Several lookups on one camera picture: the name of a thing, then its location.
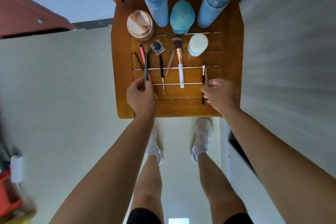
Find person's right leg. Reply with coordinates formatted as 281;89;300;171
197;152;247;224

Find wooden chair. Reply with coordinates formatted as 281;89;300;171
90;0;257;119

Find rose gold round jar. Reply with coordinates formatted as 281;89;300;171
127;10;155;41

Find black thin pencil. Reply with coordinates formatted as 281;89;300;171
134;52;145;72

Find white round jar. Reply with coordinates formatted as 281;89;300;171
188;33;209;57

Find black shorts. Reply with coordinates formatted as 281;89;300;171
127;207;254;224

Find white-handled powder brush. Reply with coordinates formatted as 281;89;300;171
172;37;185;89

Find person's left forearm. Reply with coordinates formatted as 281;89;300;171
50;112;155;224

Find person's white right shoe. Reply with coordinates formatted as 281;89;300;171
191;118;214;164

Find person's leg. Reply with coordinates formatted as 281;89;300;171
130;154;165;224
197;152;247;224

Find teal round jar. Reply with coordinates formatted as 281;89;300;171
170;0;196;35

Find dark green makeup brush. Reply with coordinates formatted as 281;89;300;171
143;47;152;90

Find person's white left shoe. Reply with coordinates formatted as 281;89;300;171
146;126;164;166

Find pink pencil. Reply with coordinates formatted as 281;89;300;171
139;44;152;83

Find person's right forearm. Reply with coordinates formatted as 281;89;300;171
223;108;336;224

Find black pencil with white band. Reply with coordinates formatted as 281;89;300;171
159;54;166;95

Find person's white shoe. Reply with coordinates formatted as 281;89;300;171
146;126;164;166
191;118;214;164

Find grey sliding door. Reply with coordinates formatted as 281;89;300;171
219;0;336;224

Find black brush with silver ferrule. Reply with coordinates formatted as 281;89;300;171
201;65;206;105

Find small rose gold brush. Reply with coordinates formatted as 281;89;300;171
165;50;176;77

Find red plastic object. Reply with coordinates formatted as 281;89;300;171
0;168;37;224

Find red wooden door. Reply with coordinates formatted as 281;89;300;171
0;0;75;39

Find person's left leg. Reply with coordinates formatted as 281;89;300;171
130;154;165;224

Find person's left hand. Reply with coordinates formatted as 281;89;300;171
126;77;158;118

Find small black-capped bottle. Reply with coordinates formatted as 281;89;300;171
150;39;166;56

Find person's right hand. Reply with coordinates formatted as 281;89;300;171
201;78;241;118

